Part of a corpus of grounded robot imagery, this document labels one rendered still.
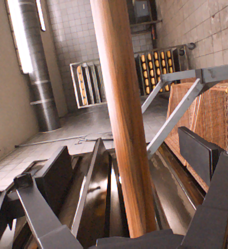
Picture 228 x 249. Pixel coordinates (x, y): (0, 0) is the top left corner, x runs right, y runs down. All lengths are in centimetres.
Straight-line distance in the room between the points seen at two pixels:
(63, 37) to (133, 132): 531
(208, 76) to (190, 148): 45
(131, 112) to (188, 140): 6
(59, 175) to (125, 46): 12
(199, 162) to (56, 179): 12
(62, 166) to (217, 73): 53
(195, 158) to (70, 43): 527
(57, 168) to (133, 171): 7
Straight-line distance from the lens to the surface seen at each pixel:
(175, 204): 101
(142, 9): 479
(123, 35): 17
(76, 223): 77
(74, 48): 534
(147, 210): 21
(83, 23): 543
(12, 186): 164
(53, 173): 16
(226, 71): 64
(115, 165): 184
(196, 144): 17
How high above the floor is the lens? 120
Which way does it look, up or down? 2 degrees up
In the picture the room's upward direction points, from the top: 99 degrees counter-clockwise
